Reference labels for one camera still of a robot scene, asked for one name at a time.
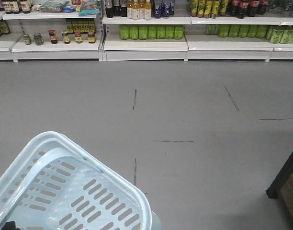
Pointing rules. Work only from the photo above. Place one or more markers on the light blue plastic basket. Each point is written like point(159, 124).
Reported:
point(54, 184)

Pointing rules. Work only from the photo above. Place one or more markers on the white supermarket shelf unit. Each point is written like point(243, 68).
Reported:
point(183, 35)

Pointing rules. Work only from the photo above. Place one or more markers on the red-yellow label jar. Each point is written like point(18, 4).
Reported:
point(91, 37)

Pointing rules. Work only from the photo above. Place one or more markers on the yellow-label sauce jar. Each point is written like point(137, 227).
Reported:
point(65, 37)

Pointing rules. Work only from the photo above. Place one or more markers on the red-lid chili sauce jar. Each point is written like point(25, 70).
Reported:
point(53, 37)

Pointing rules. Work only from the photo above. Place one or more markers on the dark pickle jar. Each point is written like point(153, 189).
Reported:
point(38, 39)

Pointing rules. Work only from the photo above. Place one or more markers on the green-lid sauce jar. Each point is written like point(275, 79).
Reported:
point(27, 39)

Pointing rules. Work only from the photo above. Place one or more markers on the wooden black produce stand left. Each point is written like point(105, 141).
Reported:
point(282, 186)

